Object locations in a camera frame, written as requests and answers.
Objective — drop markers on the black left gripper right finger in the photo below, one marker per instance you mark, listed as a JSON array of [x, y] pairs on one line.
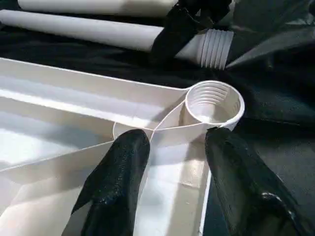
[[251, 191]]

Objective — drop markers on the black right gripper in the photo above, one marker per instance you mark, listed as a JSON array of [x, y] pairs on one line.
[[206, 7]]

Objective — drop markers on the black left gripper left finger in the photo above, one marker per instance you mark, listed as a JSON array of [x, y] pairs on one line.
[[113, 191]]

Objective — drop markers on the white plastic table leg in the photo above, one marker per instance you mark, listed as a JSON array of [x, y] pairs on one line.
[[98, 30], [98, 6]]

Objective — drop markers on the white plastic table top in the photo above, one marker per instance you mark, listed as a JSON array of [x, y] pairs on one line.
[[74, 113]]

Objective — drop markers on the black mat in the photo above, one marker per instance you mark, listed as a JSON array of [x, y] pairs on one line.
[[275, 73]]

